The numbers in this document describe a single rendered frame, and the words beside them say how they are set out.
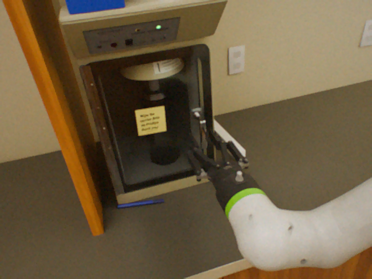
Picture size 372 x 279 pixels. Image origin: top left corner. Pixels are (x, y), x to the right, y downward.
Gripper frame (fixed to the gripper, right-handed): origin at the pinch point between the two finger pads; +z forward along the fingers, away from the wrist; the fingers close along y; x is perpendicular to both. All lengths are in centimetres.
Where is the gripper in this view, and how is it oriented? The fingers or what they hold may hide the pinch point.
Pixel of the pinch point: (203, 140)
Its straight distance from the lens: 85.8
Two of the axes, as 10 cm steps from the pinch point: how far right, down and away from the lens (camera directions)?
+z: -2.9, -5.1, 8.1
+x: 0.8, 8.3, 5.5
